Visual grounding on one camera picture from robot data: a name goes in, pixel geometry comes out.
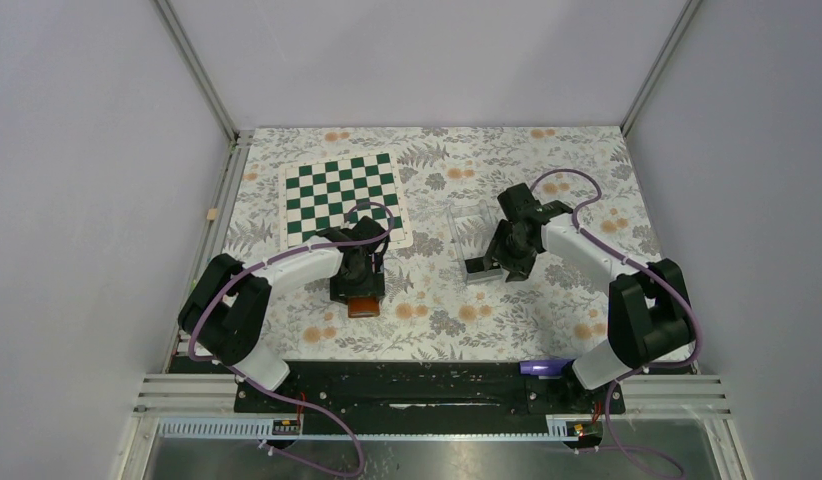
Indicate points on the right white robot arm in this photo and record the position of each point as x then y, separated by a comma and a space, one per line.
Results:
649, 314

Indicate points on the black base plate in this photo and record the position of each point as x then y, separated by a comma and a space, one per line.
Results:
435, 398

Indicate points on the green white chessboard mat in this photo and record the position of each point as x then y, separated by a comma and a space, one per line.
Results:
337, 192

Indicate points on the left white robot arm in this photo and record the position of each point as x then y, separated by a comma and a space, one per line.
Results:
225, 311

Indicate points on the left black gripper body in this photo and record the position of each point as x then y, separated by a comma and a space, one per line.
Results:
368, 282

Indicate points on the clear plastic box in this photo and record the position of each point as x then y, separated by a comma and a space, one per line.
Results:
472, 228

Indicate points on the purple marker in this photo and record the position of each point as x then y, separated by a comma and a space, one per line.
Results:
545, 368

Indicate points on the aluminium frame rail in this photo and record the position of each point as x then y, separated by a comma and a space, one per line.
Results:
185, 386

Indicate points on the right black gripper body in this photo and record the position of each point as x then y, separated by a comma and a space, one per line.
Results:
506, 246

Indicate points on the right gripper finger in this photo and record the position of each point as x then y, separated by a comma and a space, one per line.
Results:
518, 270
477, 266

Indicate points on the floral tablecloth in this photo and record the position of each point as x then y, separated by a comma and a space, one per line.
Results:
429, 312

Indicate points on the brown leather card holder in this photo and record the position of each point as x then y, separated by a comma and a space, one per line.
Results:
363, 307

